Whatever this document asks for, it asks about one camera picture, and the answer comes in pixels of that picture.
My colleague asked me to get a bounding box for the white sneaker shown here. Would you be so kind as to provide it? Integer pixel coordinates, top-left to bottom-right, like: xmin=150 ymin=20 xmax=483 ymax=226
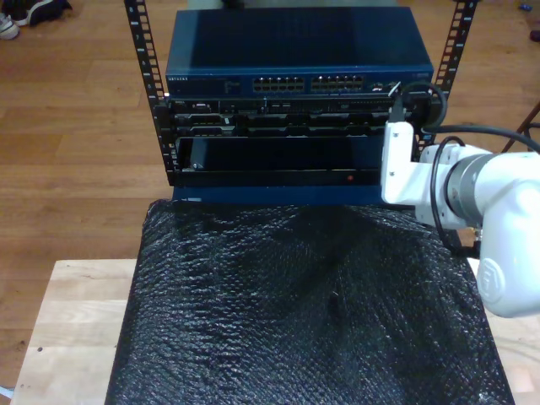
xmin=0 ymin=12 xmax=21 ymax=41

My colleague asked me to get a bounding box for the black perforated rack post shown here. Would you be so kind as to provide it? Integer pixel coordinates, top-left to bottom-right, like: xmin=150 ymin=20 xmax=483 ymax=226
xmin=123 ymin=0 xmax=178 ymax=186
xmin=415 ymin=0 xmax=480 ymax=149

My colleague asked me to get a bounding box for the black bubble wrap mat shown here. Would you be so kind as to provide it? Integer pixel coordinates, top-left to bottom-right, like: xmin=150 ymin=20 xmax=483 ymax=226
xmin=104 ymin=200 xmax=516 ymax=405

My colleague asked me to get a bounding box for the black rack shelf tray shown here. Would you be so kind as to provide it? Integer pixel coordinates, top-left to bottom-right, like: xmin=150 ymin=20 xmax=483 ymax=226
xmin=168 ymin=134 xmax=423 ymax=187

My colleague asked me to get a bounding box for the dark shoe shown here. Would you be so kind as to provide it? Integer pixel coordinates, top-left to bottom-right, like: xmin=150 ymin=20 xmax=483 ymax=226
xmin=10 ymin=0 xmax=73 ymax=27

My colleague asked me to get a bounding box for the brown wooden chair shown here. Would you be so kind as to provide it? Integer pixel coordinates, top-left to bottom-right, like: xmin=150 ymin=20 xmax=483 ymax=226
xmin=499 ymin=99 xmax=540 ymax=155

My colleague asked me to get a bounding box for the black angled plug cable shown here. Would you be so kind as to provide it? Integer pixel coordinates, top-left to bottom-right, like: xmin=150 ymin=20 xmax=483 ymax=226
xmin=430 ymin=135 xmax=482 ymax=258

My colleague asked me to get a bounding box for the blue network switch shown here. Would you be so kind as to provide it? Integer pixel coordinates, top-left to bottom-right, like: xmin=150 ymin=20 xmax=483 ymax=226
xmin=164 ymin=6 xmax=435 ymax=99

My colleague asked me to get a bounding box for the blue rack base plate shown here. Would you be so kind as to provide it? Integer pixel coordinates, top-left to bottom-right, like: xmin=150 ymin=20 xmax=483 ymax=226
xmin=171 ymin=184 xmax=419 ymax=208

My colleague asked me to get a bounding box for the black rack server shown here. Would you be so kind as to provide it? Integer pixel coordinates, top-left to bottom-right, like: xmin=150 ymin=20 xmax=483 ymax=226
xmin=154 ymin=95 xmax=442 ymax=138

